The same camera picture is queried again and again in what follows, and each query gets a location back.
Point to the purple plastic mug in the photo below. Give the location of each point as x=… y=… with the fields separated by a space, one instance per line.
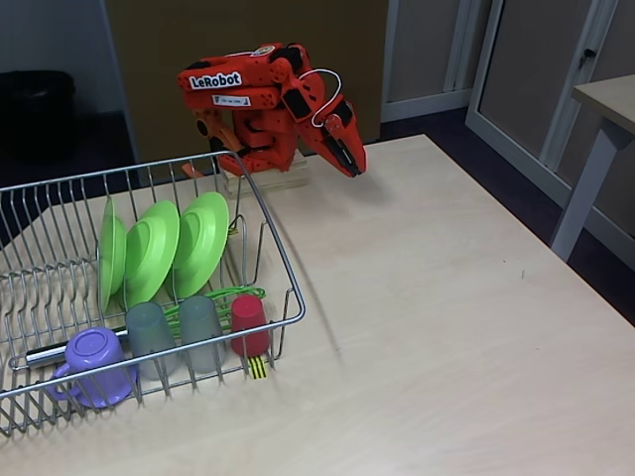
x=94 y=349

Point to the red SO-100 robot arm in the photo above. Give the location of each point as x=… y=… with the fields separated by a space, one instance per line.
x=263 y=139

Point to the red plastic cup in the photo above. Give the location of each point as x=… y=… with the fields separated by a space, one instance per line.
x=246 y=317

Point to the green plastic plate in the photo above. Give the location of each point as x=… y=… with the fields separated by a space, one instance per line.
x=201 y=243
x=113 y=253
x=149 y=253

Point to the beige side table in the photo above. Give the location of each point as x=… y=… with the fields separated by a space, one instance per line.
x=610 y=99

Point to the translucent grey plastic cup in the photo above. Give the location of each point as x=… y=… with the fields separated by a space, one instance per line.
x=198 y=322
x=146 y=327

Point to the white framed cabinet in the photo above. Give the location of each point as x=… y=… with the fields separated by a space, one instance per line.
x=421 y=49

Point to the black cabinet lock knob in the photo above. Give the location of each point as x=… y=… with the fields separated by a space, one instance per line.
x=589 y=52

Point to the grey sliding door cabinet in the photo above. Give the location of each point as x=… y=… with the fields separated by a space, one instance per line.
x=536 y=74

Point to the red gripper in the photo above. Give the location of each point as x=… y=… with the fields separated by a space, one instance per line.
x=331 y=135

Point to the yellow black striped tape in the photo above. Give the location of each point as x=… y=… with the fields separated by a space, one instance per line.
x=233 y=230
x=258 y=368

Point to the black waste bin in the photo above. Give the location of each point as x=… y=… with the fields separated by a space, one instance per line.
x=35 y=114

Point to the brown pin board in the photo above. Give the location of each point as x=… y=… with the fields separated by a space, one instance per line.
x=149 y=30

